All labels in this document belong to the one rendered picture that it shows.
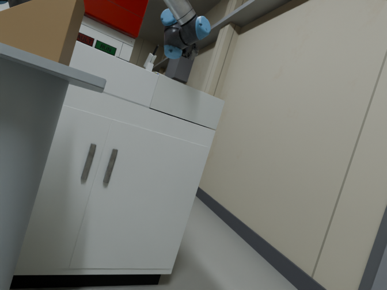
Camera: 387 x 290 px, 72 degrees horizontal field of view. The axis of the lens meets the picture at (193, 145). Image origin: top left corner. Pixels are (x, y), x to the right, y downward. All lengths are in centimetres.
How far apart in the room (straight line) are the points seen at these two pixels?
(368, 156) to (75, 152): 158
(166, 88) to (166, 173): 37
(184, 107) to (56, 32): 67
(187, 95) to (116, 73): 32
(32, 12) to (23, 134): 25
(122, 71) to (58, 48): 47
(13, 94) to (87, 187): 56
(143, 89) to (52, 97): 50
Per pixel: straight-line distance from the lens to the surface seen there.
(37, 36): 67
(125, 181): 115
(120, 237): 124
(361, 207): 184
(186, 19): 109
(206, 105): 124
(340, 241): 190
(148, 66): 142
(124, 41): 176
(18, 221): 75
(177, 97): 117
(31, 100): 67
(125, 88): 110
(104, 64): 108
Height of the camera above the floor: 77
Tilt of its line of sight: 2 degrees down
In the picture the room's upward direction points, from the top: 17 degrees clockwise
